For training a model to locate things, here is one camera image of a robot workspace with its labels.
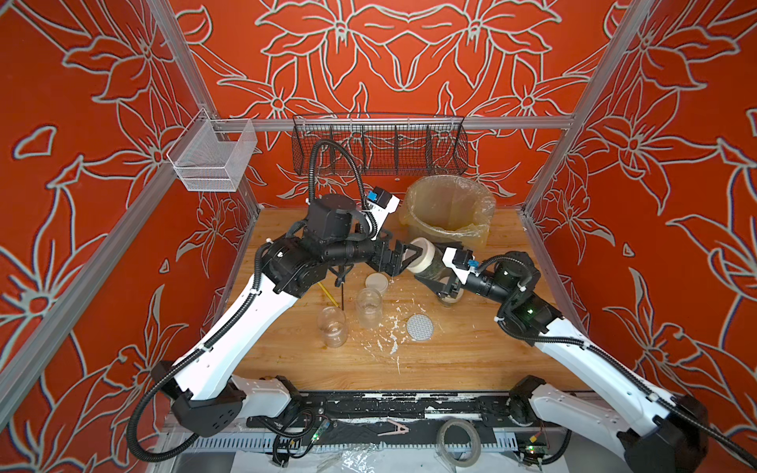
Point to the yellow plastic bin liner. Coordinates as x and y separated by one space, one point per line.
453 203

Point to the black wire wall basket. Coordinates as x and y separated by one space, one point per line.
382 144

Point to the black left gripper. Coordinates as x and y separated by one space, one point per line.
381 263

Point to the crumpled clear plastic film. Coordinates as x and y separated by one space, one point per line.
355 460

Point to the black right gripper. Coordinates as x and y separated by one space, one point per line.
458 285

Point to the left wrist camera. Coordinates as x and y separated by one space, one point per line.
380 204

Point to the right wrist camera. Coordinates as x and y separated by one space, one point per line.
461 261

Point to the yellow pencil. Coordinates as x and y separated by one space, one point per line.
329 296

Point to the white cable duct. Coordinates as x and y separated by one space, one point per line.
263 442

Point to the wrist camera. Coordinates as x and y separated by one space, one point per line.
461 261
380 204

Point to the clear tape roll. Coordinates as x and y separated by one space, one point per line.
458 445

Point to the beige lidded jar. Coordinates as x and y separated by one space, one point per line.
448 301
437 272

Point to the red clip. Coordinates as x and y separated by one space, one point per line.
399 429

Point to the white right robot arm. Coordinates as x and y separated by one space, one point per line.
651 429

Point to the silver mesh waste bin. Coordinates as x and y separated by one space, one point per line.
437 235

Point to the jar with foil seal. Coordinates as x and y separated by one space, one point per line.
332 325

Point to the clear jar with tea leaves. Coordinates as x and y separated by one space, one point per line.
369 308

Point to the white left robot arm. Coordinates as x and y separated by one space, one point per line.
335 235

